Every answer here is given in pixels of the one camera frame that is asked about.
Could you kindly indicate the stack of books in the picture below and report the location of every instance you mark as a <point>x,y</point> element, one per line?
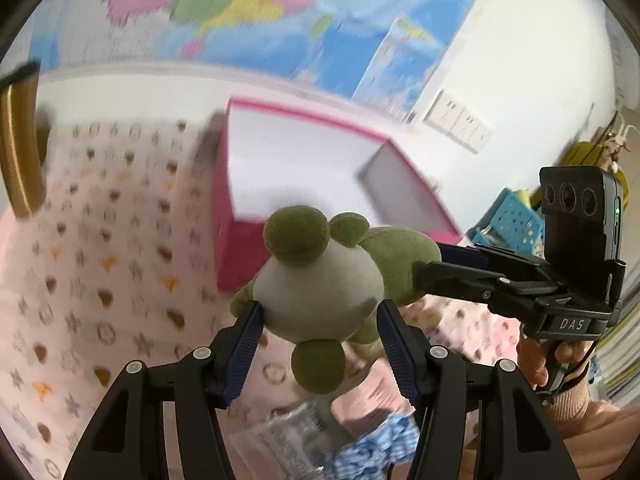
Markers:
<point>622,350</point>

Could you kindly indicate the yellow hanging garment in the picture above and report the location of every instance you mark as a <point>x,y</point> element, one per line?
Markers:
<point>580,152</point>

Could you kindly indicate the pink bear print quilt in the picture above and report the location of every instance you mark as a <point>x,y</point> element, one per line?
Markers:
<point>465,330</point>

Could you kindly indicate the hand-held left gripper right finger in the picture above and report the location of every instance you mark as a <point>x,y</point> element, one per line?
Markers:
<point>397,355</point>

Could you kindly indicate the wooden headboard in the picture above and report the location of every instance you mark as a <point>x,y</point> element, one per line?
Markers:
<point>20,150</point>

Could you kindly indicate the person's right forearm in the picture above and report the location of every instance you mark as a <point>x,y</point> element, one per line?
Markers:
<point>590,425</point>

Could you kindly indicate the green frog plush toy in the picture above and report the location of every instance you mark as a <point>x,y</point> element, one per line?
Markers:
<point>320,285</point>

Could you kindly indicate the blue gingham cloth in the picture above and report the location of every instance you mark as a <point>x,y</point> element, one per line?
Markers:
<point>370,455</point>

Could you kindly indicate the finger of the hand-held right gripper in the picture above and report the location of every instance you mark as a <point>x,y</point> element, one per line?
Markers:
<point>462,255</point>
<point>450,280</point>

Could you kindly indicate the colourful wall map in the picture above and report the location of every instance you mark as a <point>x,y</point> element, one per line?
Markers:
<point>250,10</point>

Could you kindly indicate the blue plastic basket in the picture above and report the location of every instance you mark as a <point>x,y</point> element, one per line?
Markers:
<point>515,225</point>

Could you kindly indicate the pink star print blanket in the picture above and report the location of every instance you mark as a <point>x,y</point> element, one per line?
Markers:
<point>100,285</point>

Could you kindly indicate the pink cardboard box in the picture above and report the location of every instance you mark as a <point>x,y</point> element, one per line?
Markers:
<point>240,245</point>

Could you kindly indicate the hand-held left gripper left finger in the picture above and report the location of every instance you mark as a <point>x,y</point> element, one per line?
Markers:
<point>245,350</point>

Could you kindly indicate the small hanging plush toy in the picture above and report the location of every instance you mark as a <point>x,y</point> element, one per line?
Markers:
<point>616,147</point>

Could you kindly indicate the person's right hand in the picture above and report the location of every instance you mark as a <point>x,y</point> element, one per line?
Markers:
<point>532,360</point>

